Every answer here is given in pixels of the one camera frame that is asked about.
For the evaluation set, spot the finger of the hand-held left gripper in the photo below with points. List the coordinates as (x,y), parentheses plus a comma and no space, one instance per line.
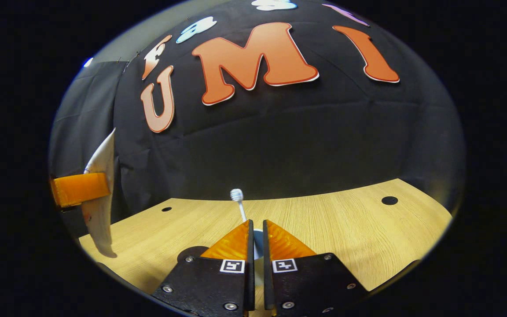
(79,188)

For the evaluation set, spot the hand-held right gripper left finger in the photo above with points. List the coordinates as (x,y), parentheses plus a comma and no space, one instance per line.
(251,273)

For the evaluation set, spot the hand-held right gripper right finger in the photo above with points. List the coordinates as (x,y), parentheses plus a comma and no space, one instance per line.
(266,277)

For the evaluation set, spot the white toothpaste tube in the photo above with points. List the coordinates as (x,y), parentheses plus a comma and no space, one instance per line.
(101,220)

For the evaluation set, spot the ceiling light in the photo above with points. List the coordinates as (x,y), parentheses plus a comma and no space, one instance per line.
(87,62)

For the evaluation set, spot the white toothbrush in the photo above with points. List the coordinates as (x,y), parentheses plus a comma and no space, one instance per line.
(236,194)

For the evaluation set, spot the wooden desktop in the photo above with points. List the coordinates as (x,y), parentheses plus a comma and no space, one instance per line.
(346,229)

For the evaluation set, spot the black backdrop cloth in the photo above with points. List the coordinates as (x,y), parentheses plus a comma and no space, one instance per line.
(280,141)

